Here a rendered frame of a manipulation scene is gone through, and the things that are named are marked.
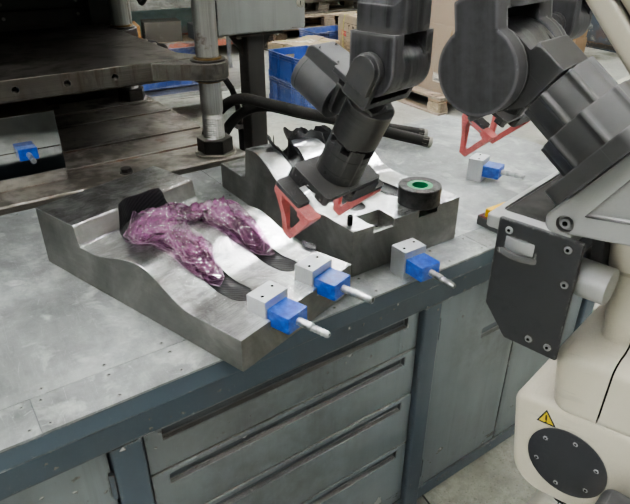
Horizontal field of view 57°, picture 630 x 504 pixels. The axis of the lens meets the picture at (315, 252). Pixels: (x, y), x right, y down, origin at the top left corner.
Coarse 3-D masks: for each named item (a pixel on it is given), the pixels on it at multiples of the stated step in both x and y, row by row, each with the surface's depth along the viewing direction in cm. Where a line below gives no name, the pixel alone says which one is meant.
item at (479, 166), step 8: (472, 160) 140; (480, 160) 139; (488, 160) 142; (472, 168) 141; (480, 168) 140; (488, 168) 139; (496, 168) 138; (472, 176) 142; (480, 176) 141; (488, 176) 140; (496, 176) 139; (512, 176) 139; (520, 176) 137
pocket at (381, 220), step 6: (378, 210) 107; (360, 216) 105; (366, 216) 106; (372, 216) 107; (378, 216) 108; (384, 216) 106; (390, 216) 105; (372, 222) 107; (378, 222) 108; (384, 222) 107; (390, 222) 105; (378, 228) 106; (384, 228) 103
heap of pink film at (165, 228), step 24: (144, 216) 103; (168, 216) 103; (192, 216) 103; (216, 216) 100; (240, 216) 101; (144, 240) 95; (168, 240) 92; (192, 240) 92; (240, 240) 98; (264, 240) 99; (192, 264) 91; (216, 264) 92
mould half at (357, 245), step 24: (264, 144) 126; (312, 144) 126; (240, 168) 133; (264, 168) 119; (288, 168) 119; (384, 168) 126; (240, 192) 132; (264, 192) 122; (312, 192) 115; (336, 216) 104; (408, 216) 105; (432, 216) 109; (456, 216) 114; (312, 240) 111; (336, 240) 104; (360, 240) 101; (384, 240) 104; (432, 240) 112; (360, 264) 103; (384, 264) 107
